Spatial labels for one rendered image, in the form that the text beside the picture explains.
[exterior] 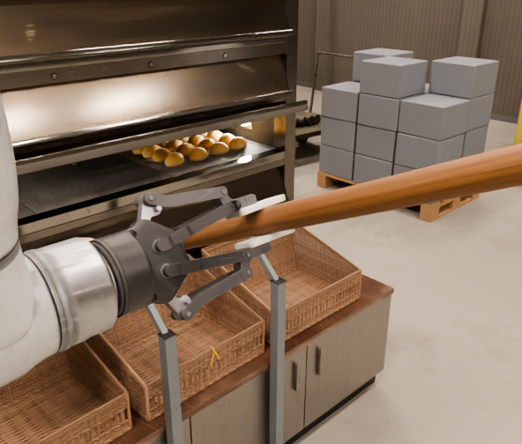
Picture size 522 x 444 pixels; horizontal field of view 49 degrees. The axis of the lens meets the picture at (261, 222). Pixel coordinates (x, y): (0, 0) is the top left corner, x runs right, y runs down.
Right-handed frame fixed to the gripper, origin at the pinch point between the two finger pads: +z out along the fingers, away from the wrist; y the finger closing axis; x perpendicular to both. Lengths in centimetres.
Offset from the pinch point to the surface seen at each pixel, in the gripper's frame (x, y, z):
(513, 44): -304, -83, 766
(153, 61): -128, -58, 78
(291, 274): -163, 44, 142
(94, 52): -121, -61, 53
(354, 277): -125, 49, 144
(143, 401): -128, 54, 34
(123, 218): -156, -7, 62
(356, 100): -275, -49, 371
